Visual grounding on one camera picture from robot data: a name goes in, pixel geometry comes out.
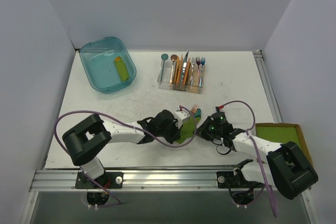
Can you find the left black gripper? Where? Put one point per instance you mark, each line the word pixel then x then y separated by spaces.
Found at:
pixel 175 131

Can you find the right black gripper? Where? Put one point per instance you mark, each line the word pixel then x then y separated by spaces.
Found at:
pixel 203 128

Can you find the teal spoon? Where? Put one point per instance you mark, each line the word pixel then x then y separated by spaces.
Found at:
pixel 164 58
pixel 198 113

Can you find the green paper napkin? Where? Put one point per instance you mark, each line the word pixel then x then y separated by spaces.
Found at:
pixel 187 129

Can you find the copper fork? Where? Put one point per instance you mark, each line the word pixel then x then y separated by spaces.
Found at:
pixel 194 109

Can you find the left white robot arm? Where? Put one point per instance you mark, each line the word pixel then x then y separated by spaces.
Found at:
pixel 86 139

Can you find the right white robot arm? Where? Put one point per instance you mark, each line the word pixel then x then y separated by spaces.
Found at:
pixel 281 166

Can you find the green napkin stack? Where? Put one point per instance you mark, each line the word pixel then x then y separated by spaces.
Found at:
pixel 278 134

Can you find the rolled green napkin bundle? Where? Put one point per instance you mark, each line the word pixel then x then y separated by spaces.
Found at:
pixel 121 69

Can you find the cardboard napkin tray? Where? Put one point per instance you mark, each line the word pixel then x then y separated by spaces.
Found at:
pixel 302 141

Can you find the clear cutlery organizer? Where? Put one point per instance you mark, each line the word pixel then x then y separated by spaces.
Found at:
pixel 188 85

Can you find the copper spoon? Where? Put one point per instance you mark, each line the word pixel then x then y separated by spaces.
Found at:
pixel 174 58

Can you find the teal spoon in organizer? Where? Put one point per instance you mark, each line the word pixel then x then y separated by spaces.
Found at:
pixel 164 58

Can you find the blue iridescent fork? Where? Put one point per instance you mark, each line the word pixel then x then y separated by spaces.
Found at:
pixel 202 71

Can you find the black knife in organizer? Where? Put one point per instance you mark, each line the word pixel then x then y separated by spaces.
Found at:
pixel 186 66

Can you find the teal plastic bin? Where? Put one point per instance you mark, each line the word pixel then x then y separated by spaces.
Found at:
pixel 98 62

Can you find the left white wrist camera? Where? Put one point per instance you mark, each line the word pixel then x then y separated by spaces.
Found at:
pixel 181 117

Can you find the aluminium frame rail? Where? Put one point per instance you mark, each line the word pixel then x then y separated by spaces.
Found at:
pixel 187 178

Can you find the right side aluminium rail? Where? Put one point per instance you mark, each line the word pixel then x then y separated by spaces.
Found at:
pixel 267 86

